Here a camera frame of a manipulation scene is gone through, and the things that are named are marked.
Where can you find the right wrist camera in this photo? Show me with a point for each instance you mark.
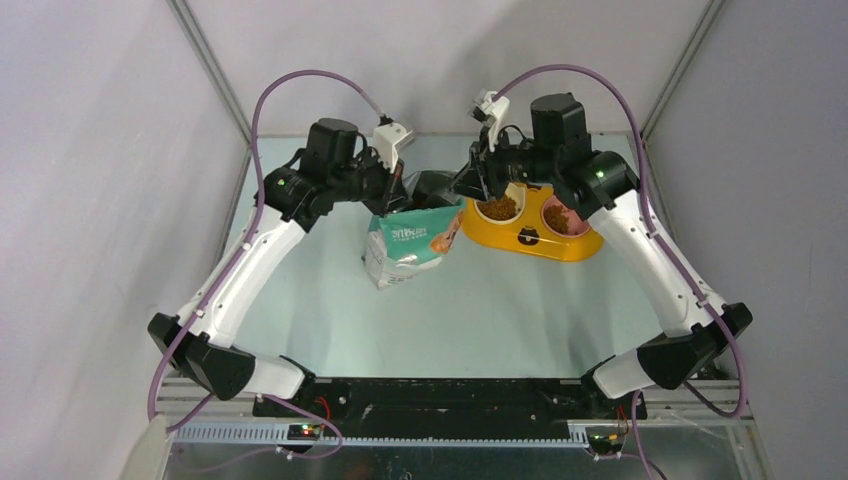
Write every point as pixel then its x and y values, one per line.
pixel 490 110

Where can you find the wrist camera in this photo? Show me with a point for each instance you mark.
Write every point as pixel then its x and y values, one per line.
pixel 388 141
pixel 490 110

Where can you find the green pet food bag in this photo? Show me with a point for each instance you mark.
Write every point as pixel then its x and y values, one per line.
pixel 415 238

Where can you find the yellow double bowl stand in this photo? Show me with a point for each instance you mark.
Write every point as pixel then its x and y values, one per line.
pixel 528 235

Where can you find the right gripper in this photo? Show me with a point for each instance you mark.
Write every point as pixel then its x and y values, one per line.
pixel 470 181

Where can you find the pink ceramic bowl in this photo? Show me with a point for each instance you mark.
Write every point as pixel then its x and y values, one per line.
pixel 561 221

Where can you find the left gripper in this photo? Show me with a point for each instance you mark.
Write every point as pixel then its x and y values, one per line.
pixel 393 194

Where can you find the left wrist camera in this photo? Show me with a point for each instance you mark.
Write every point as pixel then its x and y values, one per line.
pixel 388 141

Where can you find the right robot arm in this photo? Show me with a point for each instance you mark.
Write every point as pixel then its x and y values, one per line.
pixel 696 323

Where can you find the brown pet food kibble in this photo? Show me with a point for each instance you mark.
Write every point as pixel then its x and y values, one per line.
pixel 498 210

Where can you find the cream ceramic bowl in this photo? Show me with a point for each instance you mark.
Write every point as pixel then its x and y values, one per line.
pixel 515 191

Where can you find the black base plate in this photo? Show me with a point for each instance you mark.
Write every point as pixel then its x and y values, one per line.
pixel 460 409

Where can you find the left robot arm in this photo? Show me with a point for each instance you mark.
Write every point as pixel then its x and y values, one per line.
pixel 199 341

